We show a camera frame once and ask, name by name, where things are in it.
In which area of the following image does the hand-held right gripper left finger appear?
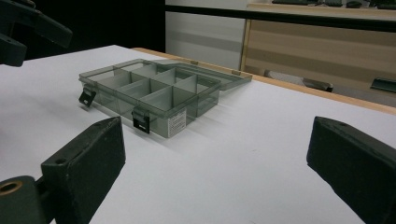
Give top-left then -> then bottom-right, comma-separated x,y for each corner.
40,116 -> 127,224

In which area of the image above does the black keyboard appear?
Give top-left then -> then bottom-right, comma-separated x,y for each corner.
271,0 -> 344,7

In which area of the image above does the black horizontal frame bar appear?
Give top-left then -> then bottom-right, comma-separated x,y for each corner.
164,4 -> 396,34

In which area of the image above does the white cabinet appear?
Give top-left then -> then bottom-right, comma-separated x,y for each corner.
164,0 -> 248,71

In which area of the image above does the dark grey desk handle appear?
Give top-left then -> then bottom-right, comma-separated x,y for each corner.
370,77 -> 396,94

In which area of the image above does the grey transparent compartment box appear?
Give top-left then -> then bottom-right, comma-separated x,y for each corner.
78,58 -> 253,140

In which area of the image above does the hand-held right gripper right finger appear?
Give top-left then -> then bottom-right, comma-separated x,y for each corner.
305,116 -> 396,224

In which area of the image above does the dark object under desk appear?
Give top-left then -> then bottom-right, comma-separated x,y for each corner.
302,77 -> 334,93

